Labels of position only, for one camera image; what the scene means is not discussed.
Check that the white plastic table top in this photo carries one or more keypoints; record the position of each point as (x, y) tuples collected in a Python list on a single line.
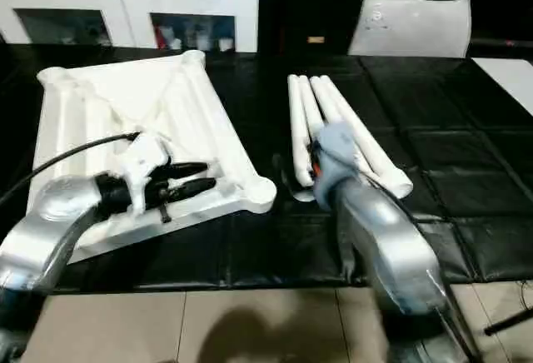
[(125, 96)]

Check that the small tan label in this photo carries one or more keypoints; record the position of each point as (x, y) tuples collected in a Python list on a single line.
[(316, 40)]

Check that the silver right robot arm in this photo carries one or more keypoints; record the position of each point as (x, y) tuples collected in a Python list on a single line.
[(391, 246)]

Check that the white cabinet with glass doors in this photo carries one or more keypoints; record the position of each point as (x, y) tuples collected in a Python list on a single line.
[(125, 1)]

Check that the flat white board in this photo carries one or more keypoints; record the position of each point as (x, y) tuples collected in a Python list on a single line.
[(512, 80)]

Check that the black floor rod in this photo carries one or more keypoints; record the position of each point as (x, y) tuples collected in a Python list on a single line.
[(508, 321)]

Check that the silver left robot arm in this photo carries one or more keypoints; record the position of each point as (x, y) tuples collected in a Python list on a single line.
[(50, 213)]

